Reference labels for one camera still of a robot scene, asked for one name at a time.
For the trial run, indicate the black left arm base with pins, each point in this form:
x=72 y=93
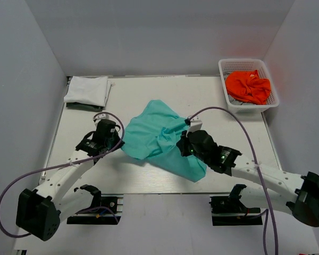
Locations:
x=103 y=210

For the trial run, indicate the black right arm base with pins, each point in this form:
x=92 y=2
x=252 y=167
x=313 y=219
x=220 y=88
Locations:
x=228 y=210

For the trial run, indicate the folded dark green t shirt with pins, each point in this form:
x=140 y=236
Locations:
x=84 y=107

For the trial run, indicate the orange t shirt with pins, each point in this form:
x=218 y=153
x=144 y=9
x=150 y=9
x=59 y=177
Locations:
x=248 y=87

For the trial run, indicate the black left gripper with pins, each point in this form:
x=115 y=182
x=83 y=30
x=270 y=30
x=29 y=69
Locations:
x=116 y=135

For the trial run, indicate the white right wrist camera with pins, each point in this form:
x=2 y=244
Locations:
x=194 y=124

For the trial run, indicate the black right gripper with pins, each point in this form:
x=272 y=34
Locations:
x=183 y=143

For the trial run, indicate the white plastic basket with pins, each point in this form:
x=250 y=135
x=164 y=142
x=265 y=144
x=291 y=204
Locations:
x=247 y=64

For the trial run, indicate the grey t shirt in basket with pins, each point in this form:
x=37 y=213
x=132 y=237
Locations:
x=234 y=101

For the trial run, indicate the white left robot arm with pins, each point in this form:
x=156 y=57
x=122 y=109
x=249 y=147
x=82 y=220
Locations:
x=41 y=210

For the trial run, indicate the folded white t shirt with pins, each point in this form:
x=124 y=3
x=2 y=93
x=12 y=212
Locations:
x=89 y=91

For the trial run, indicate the teal t shirt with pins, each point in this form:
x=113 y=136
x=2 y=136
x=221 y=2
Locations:
x=152 y=136

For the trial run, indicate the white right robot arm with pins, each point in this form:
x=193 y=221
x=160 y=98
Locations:
x=293 y=194

